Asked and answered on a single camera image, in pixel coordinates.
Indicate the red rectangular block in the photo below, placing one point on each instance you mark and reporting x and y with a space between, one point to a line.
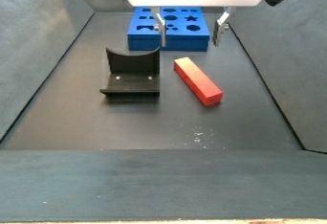
204 88

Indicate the blue shape sorting board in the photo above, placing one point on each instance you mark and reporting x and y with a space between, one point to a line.
185 30

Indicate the black curved fixture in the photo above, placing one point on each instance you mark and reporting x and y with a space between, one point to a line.
133 73

